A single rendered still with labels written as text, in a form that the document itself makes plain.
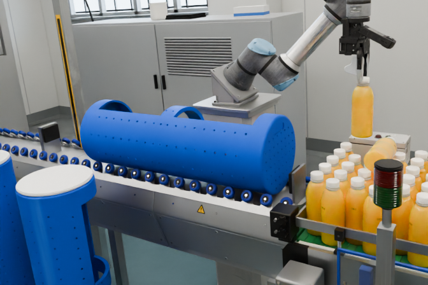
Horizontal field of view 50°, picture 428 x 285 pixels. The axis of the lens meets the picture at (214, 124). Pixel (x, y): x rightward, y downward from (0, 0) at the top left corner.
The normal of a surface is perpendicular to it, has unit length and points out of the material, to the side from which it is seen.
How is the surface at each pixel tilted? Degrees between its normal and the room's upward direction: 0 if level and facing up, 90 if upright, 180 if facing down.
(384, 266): 90
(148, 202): 70
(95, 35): 90
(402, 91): 90
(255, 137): 50
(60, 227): 90
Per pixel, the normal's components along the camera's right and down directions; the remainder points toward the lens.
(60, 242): 0.21, 0.26
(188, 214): -0.54, -0.06
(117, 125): -0.49, -0.29
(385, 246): -0.54, 0.28
